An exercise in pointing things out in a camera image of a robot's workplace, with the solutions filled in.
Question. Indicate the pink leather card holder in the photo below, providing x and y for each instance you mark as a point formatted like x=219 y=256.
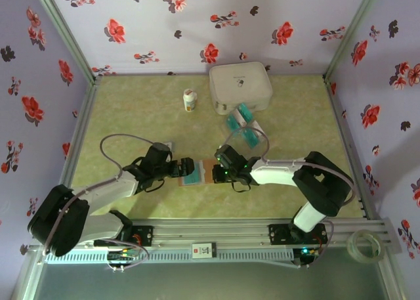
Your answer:
x=206 y=172

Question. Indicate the teal VIP credit card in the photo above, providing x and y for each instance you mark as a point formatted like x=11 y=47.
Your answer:
x=233 y=122
x=246 y=111
x=193 y=179

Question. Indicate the clear acrylic card stand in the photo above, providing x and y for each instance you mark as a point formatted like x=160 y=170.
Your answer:
x=244 y=144

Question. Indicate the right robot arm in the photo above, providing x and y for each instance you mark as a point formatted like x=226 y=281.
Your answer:
x=275 y=173

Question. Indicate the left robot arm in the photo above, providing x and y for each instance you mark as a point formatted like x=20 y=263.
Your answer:
x=108 y=190

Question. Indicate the white blossom print card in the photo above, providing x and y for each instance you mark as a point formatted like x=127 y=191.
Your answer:
x=241 y=117

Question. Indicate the white pill bottle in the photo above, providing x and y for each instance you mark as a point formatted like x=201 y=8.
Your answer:
x=190 y=101

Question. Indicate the small printed label tag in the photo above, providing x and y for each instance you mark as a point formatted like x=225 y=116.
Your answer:
x=203 y=250

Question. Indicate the white medicine case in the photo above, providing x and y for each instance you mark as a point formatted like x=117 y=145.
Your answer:
x=241 y=83

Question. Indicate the small green circuit board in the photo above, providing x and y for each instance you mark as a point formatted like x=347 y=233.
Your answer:
x=123 y=255
x=308 y=251

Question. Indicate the clear tape roll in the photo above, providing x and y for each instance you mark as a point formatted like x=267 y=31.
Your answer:
x=351 y=247

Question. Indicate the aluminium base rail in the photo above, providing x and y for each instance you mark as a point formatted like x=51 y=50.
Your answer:
x=210 y=234

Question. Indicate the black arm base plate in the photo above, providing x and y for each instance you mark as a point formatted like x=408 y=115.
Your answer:
x=279 y=234
x=144 y=236

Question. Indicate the aluminium table side rail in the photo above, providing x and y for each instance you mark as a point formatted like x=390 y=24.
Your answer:
x=77 y=132
x=344 y=132

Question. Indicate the aluminium frame post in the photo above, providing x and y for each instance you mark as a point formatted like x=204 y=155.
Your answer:
x=66 y=34
x=351 y=34

